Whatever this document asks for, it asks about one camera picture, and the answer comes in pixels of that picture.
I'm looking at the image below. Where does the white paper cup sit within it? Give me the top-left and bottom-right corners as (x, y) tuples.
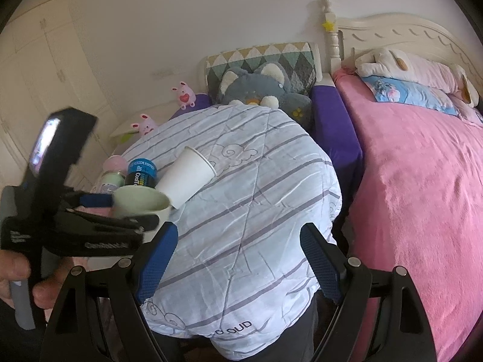
(155, 146), (217, 209)

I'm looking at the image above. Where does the pink bunny plush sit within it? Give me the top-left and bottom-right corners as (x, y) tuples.
(172, 82), (196, 110)
(131, 113), (158, 136)

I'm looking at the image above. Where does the pink bunny plush far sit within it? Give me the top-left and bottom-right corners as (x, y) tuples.
(172, 82), (196, 110)

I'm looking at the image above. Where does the blue cartoon pillow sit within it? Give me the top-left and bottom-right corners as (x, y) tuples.
(362, 76), (459, 117)

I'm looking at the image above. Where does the yellow star ornament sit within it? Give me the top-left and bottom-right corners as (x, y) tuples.
(322, 21), (337, 32)

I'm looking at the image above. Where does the pink green cylinder bottle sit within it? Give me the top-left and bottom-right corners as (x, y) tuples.
(91, 155), (128, 194)

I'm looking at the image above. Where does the pale green plastic cup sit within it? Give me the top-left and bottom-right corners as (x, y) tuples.
(112, 186), (171, 243)

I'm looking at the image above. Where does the diamond pattern cushion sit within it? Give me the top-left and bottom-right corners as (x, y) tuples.
(203, 42), (322, 100)

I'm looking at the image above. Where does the pink bunny plush near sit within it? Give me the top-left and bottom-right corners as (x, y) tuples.
(131, 113), (158, 136)

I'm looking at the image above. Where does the white dog plush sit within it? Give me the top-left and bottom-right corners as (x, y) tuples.
(354, 47), (480, 107)

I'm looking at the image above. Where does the blue black drink can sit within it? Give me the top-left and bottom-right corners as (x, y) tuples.
(124, 158), (157, 188)

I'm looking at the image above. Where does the grey cat plush pillow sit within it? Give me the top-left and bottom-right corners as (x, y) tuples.
(216, 62), (314, 131)

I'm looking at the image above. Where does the pink bed blanket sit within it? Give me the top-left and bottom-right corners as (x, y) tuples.
(333, 69), (482, 361)

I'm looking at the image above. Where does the left hand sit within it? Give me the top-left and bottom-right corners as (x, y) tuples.
(0, 248), (90, 312)

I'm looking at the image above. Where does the cream wardrobe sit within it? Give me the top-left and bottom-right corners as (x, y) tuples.
(1, 0), (119, 190)

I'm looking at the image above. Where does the purple pillow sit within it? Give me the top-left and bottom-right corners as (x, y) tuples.
(310, 85), (364, 210)

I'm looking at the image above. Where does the cream bed headboard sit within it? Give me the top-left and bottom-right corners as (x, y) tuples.
(321, 0), (482, 92)

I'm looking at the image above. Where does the striped white quilt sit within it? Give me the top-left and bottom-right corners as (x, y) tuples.
(123, 106), (342, 360)

